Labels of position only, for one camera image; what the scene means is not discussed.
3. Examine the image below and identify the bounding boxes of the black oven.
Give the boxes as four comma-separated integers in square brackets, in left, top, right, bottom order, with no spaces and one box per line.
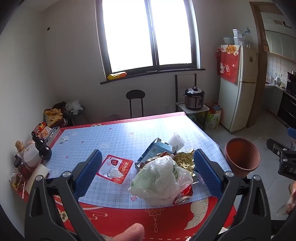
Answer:
[277,89,296,127]

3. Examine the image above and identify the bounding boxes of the yellow snack packet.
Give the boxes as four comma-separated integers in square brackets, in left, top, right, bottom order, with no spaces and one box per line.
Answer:
[107,72,127,80]

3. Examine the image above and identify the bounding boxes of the bear shaped bottle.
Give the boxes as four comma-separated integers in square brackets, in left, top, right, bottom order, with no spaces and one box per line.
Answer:
[15,140,26,153]

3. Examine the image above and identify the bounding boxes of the red printed cloth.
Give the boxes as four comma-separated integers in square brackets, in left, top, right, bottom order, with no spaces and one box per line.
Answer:
[215,45,241,84]

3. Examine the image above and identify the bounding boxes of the red and white packet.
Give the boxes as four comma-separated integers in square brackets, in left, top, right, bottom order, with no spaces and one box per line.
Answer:
[96,154,134,184]

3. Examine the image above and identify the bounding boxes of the kitchen wall cabinets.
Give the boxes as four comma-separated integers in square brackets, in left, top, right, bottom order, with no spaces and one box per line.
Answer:
[264,30,296,61]

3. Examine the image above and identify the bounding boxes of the green shopping bags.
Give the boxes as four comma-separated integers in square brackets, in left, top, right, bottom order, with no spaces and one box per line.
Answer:
[205,104,222,130]

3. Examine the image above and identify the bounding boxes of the brown plastic bucket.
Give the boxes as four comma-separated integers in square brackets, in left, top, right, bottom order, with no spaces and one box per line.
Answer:
[224,137,260,178]

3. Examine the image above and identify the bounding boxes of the dark low stool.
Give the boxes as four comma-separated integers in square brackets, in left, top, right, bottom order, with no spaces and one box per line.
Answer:
[62,107,87,126]

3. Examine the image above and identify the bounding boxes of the person's left hand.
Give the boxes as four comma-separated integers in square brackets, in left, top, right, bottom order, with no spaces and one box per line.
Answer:
[105,223,145,241]

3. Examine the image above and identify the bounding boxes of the blue carton box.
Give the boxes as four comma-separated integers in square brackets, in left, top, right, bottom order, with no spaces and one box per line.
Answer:
[134,138,177,171]

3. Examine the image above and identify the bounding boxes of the clear plastic containers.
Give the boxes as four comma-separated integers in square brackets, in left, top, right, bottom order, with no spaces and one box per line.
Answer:
[223,29,251,48]

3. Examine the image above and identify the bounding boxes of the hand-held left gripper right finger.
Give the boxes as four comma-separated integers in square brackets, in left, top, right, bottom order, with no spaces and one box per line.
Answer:
[193,148,272,241]

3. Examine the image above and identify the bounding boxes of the silver pressure cooker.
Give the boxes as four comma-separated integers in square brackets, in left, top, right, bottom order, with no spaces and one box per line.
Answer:
[184,86,206,110]

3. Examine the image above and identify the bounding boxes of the white round device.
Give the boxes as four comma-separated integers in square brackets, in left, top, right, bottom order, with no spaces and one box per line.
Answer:
[23,142,42,167]

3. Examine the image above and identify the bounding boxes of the person's right hand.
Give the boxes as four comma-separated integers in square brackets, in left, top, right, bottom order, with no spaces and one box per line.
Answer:
[287,182,296,215]

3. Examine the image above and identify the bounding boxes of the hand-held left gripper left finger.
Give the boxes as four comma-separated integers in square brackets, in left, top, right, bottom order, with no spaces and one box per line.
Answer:
[24,149,109,241]

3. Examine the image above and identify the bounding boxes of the red soda can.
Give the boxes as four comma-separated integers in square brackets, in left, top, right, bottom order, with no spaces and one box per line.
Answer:
[172,184,193,205]

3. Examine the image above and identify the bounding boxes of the white refrigerator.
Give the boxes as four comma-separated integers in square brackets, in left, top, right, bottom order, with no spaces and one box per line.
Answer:
[218,45,258,133]

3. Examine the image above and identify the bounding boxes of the crumpled white plastic bag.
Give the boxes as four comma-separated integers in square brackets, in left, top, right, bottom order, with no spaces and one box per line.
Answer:
[65,100,84,114]

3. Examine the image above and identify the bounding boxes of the yellow snack bags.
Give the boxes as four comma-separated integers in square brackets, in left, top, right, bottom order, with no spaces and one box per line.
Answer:
[44,108,67,127]

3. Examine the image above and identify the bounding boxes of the blue checked tablecloth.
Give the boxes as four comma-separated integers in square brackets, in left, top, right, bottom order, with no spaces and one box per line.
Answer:
[14,112,237,241]

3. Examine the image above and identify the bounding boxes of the grey tissue tin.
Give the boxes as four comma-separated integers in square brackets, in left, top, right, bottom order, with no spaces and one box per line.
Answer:
[44,127,61,142]

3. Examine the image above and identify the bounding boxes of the small white side table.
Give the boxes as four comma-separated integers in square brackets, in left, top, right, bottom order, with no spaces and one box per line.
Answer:
[176,103,210,130]

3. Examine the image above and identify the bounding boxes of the silver wrapper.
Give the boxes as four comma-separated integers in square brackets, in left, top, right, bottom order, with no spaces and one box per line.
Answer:
[193,171,206,184]

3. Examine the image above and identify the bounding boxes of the black round stool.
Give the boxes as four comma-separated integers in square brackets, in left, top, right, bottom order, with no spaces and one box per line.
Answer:
[126,90,146,118]

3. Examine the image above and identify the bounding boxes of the dark framed window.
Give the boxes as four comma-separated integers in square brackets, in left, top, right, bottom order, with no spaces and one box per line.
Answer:
[95,0,206,84]

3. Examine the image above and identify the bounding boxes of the gold foil wrapper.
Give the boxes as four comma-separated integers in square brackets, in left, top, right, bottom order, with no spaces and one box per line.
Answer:
[172,149,197,172]

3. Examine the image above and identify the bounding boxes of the red snack packet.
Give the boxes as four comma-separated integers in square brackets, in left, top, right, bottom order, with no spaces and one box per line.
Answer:
[35,122,52,137]

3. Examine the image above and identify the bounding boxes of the black metal rack frame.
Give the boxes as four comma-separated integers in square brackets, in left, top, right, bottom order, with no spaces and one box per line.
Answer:
[175,74,197,103]

